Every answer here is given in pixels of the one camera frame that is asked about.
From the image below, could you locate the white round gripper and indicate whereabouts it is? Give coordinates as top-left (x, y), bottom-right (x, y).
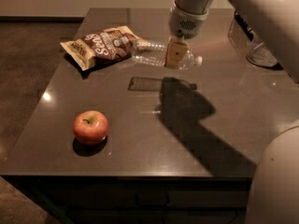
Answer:
top-left (164, 4), bottom-right (208, 69)

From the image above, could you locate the clear plastic water bottle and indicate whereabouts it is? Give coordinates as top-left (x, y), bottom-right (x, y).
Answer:
top-left (132, 39), bottom-right (203, 70)

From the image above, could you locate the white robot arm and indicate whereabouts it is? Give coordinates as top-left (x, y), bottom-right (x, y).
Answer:
top-left (165, 0), bottom-right (299, 224)

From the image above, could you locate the brown white chip bag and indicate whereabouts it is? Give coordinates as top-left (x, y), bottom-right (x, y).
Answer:
top-left (61, 26), bottom-right (139, 71)

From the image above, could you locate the clear glass jar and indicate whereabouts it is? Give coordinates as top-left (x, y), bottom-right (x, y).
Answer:
top-left (246, 35), bottom-right (278, 68)

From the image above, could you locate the red apple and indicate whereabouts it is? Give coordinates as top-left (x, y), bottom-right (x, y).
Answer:
top-left (73, 110), bottom-right (108, 146)

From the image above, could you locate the dark cabinet drawer front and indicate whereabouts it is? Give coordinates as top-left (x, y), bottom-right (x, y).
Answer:
top-left (40, 180), bottom-right (250, 211)

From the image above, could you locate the black wire basket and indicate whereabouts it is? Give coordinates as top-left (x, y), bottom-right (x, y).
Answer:
top-left (234, 11), bottom-right (254, 41)

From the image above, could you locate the black drawer handle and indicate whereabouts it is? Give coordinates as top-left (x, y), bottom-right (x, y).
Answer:
top-left (135, 193), bottom-right (169, 207)

